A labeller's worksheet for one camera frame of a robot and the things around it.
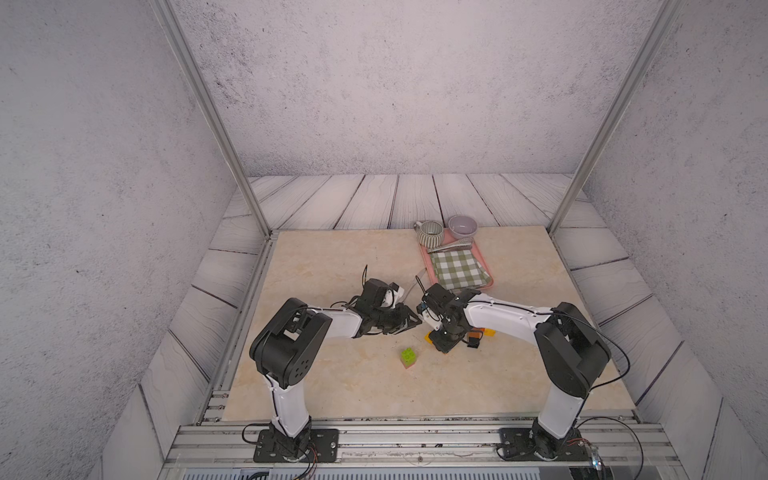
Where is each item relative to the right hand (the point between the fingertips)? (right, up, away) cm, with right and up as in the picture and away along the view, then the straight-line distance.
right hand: (443, 343), depth 89 cm
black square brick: (+9, 0, +1) cm, 9 cm away
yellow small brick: (-6, +4, -8) cm, 11 cm away
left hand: (-6, +6, -1) cm, 8 cm away
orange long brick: (+10, +2, 0) cm, 10 cm away
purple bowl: (+12, +37, +29) cm, 49 cm away
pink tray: (+7, +32, +27) cm, 42 cm away
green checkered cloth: (+9, +21, +19) cm, 29 cm away
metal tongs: (+8, +29, +23) cm, 38 cm away
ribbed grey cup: (-1, +34, +28) cm, 44 cm away
